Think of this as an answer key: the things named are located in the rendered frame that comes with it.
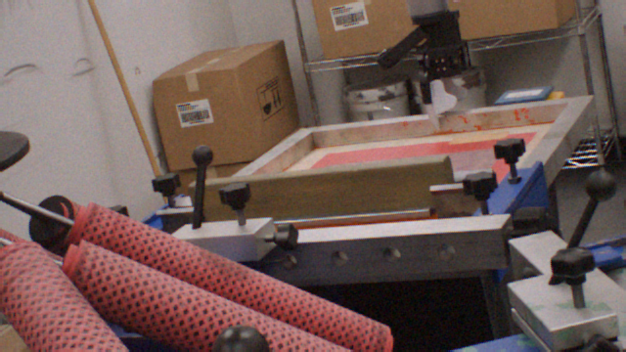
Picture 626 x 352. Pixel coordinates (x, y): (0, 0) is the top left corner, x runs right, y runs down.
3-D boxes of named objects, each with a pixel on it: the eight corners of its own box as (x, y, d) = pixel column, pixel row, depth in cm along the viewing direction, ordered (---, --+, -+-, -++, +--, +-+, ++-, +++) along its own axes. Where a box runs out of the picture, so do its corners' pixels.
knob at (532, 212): (510, 260, 143) (499, 201, 142) (557, 257, 141) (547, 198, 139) (494, 284, 137) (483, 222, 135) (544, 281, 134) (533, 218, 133)
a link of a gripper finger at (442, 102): (457, 127, 219) (452, 76, 219) (426, 131, 221) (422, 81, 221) (463, 127, 221) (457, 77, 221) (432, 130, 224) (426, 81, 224)
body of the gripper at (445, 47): (462, 78, 218) (450, 14, 215) (417, 84, 221) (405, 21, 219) (472, 69, 225) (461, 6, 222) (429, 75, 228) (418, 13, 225)
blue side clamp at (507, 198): (515, 208, 176) (508, 163, 174) (550, 206, 174) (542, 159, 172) (461, 286, 149) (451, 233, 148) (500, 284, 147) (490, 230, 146)
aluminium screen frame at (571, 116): (305, 147, 241) (301, 128, 240) (597, 114, 216) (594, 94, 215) (94, 298, 171) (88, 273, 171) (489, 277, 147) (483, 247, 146)
